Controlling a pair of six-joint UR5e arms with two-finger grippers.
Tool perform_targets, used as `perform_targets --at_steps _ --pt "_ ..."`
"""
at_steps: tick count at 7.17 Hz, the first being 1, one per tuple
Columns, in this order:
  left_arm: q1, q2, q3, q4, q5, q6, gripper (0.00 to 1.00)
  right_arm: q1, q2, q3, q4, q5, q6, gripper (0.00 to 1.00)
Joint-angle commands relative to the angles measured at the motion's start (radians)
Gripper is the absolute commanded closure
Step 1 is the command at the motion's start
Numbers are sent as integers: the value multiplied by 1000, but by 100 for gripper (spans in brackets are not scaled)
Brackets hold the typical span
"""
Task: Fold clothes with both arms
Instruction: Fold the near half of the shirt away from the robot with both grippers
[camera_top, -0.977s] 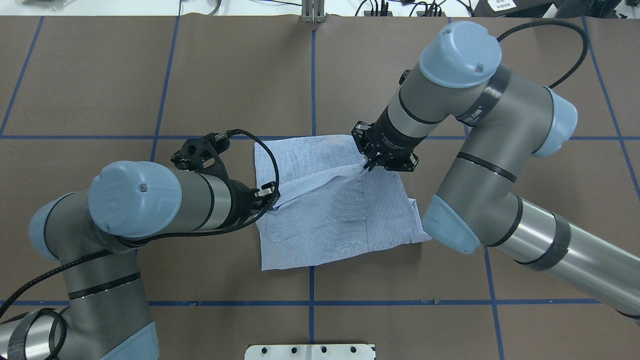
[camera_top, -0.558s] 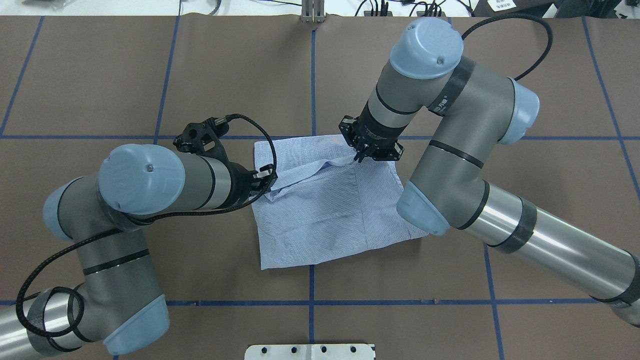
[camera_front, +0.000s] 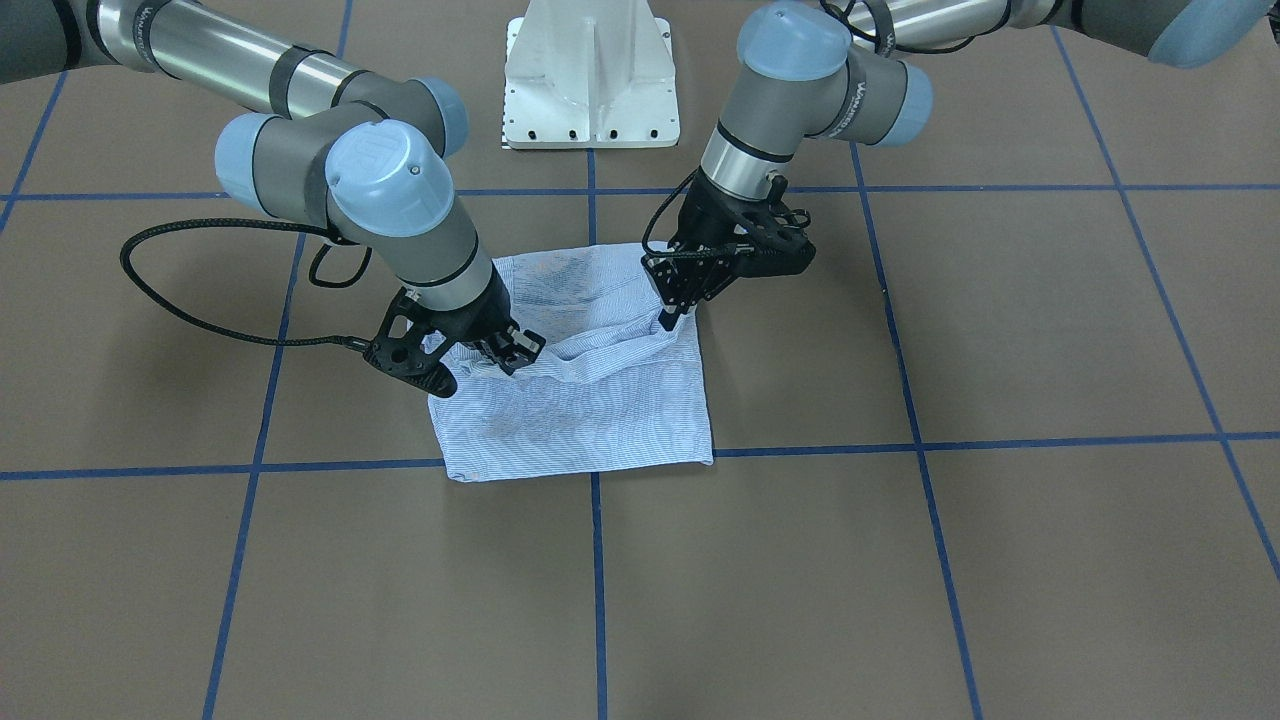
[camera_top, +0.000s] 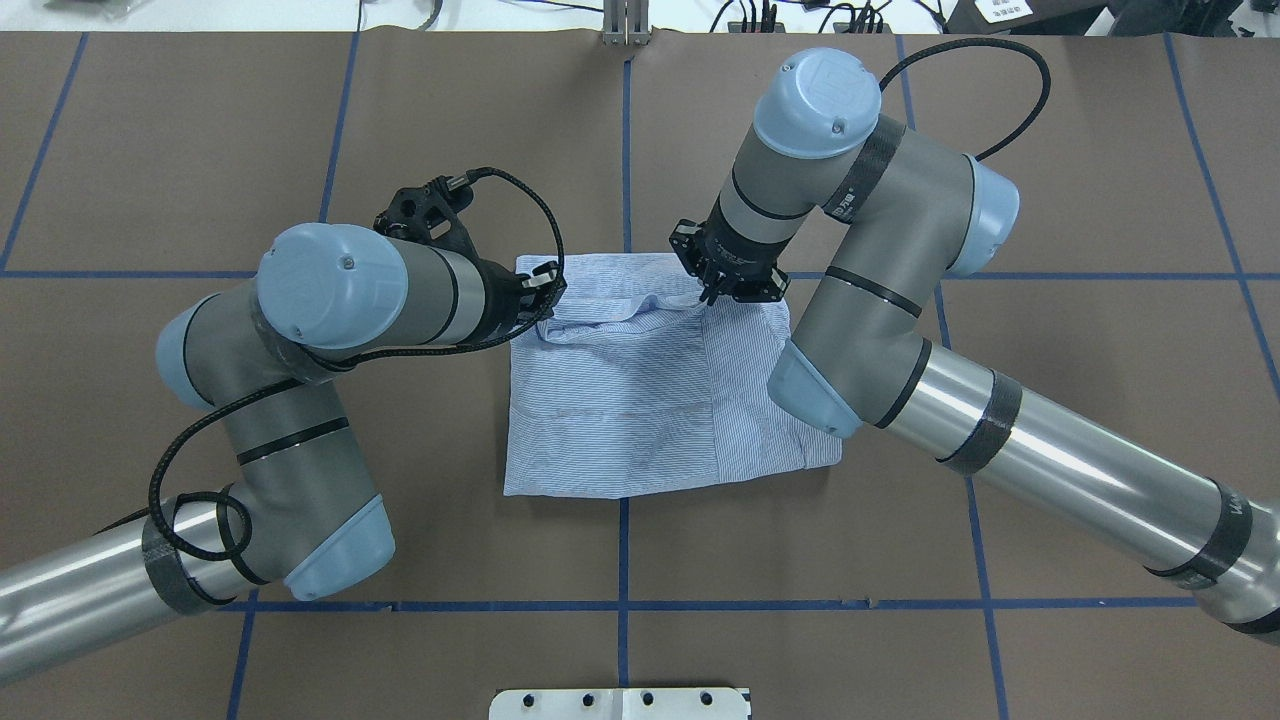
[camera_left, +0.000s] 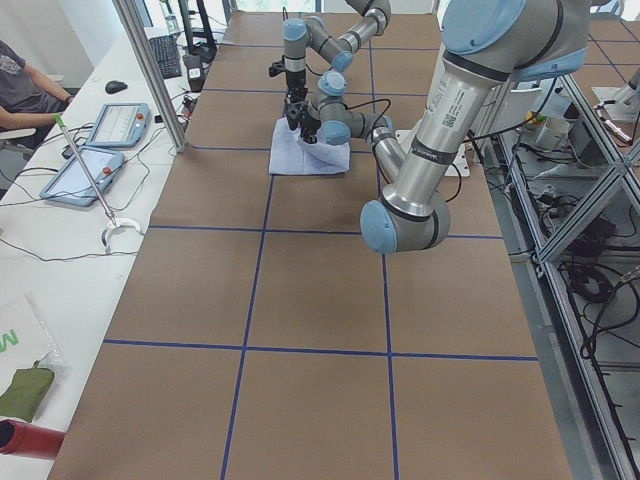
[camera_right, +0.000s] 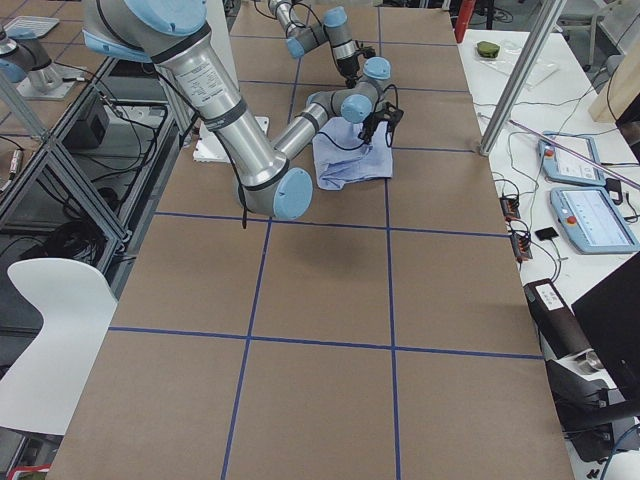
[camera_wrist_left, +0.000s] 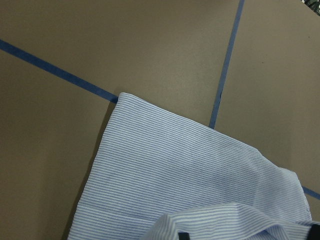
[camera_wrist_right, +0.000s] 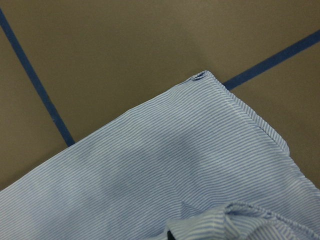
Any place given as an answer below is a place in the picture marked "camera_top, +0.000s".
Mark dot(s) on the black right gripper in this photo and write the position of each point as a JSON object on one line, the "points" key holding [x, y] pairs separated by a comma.
{"points": [[733, 262]]}

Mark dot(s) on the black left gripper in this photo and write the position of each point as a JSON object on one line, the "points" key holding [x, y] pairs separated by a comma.
{"points": [[499, 298]]}

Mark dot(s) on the light blue striped shirt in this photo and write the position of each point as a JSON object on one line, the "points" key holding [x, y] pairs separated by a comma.
{"points": [[636, 387]]}

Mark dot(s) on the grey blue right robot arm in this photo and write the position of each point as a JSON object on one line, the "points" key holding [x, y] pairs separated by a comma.
{"points": [[874, 347]]}

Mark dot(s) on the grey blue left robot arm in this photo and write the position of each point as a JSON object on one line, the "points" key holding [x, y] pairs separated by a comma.
{"points": [[269, 485]]}

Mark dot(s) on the black power strip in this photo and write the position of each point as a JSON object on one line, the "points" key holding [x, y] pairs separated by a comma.
{"points": [[843, 23]]}

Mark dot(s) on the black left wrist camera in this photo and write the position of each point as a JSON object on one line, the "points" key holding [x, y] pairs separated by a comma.
{"points": [[430, 215]]}

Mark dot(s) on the grey aluminium frame post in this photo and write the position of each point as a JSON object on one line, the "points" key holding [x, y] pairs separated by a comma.
{"points": [[626, 22]]}

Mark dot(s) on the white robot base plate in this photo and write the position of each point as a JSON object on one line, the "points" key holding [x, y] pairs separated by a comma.
{"points": [[623, 703]]}

